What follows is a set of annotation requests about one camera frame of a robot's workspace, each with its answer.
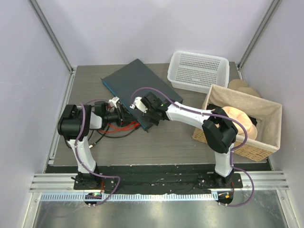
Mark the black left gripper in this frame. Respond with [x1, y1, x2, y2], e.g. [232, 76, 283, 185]
[104, 105, 137, 128]

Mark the red network cable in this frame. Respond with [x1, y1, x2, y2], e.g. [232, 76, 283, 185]
[98, 121, 141, 135]

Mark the black network cable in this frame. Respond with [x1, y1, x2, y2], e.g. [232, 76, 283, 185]
[88, 123, 140, 149]

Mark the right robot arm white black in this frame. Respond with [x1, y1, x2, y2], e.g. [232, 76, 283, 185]
[133, 92, 238, 188]

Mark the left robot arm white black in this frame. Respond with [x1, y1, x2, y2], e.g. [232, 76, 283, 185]
[57, 101, 133, 190]

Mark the black cloth in basket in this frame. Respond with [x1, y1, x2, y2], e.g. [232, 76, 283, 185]
[206, 104, 257, 126]

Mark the white perforated plastic basket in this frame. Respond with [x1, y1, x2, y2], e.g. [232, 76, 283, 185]
[167, 51, 230, 94]

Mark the peach hat in basket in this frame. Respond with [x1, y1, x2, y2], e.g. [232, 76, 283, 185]
[222, 106, 257, 140]

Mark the wicker basket with fabric liner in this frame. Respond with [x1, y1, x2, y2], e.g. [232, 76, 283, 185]
[191, 84, 283, 162]

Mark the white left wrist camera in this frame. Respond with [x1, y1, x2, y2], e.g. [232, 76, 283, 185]
[108, 96, 120, 108]

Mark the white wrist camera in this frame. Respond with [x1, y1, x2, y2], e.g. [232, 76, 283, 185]
[130, 96, 148, 113]
[108, 96, 120, 108]

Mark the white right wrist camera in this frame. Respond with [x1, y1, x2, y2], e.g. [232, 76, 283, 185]
[130, 96, 148, 113]

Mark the dark network switch box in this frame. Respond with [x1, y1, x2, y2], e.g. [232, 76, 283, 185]
[102, 59, 183, 131]

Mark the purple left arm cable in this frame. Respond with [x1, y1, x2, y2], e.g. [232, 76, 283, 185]
[42, 98, 121, 218]

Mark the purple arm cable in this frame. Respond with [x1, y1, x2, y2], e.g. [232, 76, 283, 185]
[42, 98, 121, 218]
[131, 87, 255, 207]

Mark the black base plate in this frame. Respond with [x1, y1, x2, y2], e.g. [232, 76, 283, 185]
[45, 163, 273, 190]

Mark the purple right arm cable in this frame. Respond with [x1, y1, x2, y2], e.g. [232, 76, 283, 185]
[131, 87, 255, 207]

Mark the aluminium rail frame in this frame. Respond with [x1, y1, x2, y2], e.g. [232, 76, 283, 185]
[23, 171, 300, 228]

